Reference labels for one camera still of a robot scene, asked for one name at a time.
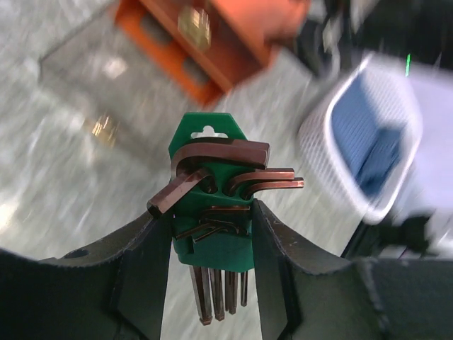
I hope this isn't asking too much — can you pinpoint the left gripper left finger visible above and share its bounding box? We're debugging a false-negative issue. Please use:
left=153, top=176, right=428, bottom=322
left=1, top=214, right=171, bottom=339

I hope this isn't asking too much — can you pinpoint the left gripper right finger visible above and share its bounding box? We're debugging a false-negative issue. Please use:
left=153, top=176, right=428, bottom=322
left=251, top=200, right=452, bottom=339

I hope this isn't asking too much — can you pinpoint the green hex key set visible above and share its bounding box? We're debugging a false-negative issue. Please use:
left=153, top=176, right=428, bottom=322
left=147, top=113, right=304, bottom=325

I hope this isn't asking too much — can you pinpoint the orange drawer cabinet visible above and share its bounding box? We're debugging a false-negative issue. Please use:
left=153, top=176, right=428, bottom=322
left=114, top=1, right=311, bottom=106

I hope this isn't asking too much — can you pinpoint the blue checked cloth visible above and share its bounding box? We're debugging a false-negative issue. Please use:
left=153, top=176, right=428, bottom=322
left=331, top=77, right=403, bottom=198

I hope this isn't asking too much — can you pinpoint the white plastic basket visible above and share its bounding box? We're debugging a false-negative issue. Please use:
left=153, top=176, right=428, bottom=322
left=299, top=53, right=423, bottom=225

